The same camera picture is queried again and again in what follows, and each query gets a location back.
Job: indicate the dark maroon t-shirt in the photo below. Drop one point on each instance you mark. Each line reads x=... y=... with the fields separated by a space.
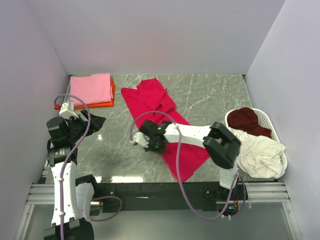
x=245 y=119

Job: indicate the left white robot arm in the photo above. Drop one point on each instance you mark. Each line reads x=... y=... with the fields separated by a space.
x=72 y=195

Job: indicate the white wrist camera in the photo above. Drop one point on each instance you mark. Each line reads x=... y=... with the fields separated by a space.
x=140 y=139
x=66 y=110

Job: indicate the cream white t-shirt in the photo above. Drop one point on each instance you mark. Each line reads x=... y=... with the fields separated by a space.
x=259 y=156

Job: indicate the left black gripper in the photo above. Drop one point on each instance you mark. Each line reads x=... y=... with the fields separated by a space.
x=96 y=123

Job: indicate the folded orange t-shirt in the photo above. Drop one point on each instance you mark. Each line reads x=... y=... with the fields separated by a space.
x=110 y=96

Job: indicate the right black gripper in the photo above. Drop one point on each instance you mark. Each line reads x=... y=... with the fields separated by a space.
x=161 y=150

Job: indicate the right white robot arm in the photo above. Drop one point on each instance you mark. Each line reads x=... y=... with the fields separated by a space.
x=220 y=143

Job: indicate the crimson red t-shirt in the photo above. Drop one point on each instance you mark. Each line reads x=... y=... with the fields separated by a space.
x=150 y=95

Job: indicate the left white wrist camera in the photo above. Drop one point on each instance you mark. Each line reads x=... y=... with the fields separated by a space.
x=66 y=110

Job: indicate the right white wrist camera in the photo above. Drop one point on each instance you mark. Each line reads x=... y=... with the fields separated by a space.
x=140 y=139

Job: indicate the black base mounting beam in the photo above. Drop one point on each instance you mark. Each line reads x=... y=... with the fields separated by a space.
x=206 y=196

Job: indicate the folded pink t-shirt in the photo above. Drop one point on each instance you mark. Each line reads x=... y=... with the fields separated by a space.
x=90 y=88

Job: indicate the aluminium frame rail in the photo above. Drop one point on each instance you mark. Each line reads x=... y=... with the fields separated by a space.
x=257 y=192

